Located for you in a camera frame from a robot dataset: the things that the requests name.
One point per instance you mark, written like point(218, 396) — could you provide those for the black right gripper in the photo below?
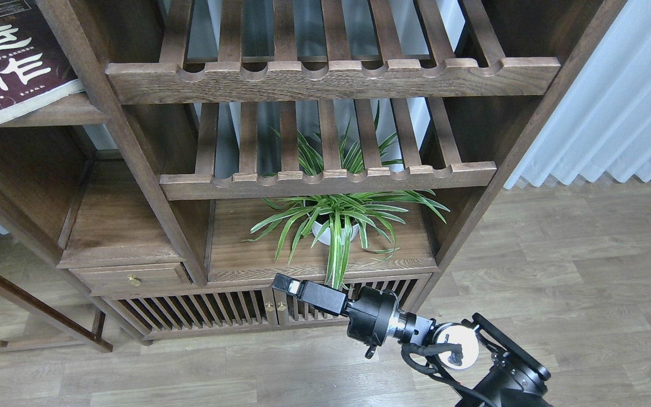
point(373, 316)

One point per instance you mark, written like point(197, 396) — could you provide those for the dark red book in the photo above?
point(34, 71)

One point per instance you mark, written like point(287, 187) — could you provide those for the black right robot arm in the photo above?
point(430, 347)

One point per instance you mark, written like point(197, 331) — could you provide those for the white plant pot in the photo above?
point(320, 229)

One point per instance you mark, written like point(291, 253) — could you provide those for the green spider plant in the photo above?
point(373, 211)

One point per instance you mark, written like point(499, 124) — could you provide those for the brass drawer knob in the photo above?
point(134, 280)

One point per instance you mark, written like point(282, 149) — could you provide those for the dark wooden bookshelf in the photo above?
point(194, 112)

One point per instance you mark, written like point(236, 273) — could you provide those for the white curtain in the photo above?
point(603, 124)

